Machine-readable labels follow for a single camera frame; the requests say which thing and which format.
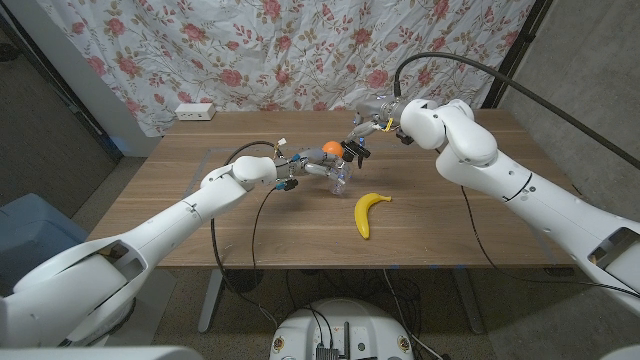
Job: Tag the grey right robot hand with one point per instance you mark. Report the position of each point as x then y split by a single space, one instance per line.
377 110

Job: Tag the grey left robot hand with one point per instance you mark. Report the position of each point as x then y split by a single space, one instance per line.
315 157

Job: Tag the clear spray bottle black nozzle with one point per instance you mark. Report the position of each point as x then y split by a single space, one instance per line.
356 150

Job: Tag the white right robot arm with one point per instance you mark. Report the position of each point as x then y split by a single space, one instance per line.
475 145

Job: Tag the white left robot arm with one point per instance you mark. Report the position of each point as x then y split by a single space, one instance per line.
190 215

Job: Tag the yellow toy banana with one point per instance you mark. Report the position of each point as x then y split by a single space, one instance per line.
362 212

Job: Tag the orange fruit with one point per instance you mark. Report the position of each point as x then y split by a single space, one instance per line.
332 148

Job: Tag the floral backdrop cloth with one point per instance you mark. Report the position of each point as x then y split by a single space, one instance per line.
250 50

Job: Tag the white power strip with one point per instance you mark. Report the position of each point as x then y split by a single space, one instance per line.
195 111

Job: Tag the black round table foot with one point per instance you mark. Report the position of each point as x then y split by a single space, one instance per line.
243 280

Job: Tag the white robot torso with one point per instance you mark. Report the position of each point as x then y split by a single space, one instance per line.
345 320

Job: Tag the black backdrop stand pole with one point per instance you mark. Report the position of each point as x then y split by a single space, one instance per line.
529 30

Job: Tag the white table leg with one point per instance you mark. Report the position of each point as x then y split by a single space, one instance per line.
212 300

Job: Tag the grey table leg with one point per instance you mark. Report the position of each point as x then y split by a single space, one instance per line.
467 300

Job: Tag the black slanted bar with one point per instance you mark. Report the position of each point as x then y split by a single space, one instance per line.
85 117

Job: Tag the white slanted panel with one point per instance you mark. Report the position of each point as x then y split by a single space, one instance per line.
75 75

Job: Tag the blue bin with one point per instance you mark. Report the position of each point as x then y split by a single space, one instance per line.
30 230

